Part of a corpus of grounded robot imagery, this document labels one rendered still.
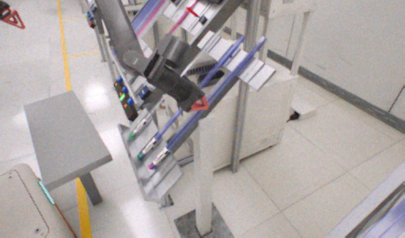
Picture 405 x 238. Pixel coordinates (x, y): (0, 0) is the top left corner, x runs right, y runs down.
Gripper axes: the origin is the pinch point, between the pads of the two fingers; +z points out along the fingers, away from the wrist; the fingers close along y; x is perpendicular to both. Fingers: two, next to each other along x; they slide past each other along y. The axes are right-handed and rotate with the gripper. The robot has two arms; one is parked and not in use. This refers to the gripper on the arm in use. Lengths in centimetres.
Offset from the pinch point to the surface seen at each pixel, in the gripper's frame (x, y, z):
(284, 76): -35, 37, 73
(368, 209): -8.2, -42.0, 3.8
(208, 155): 16.0, 4.2, 23.6
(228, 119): 5, 34, 56
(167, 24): -16, 179, 65
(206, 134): 9.0, 4.3, 14.9
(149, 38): 5, 179, 59
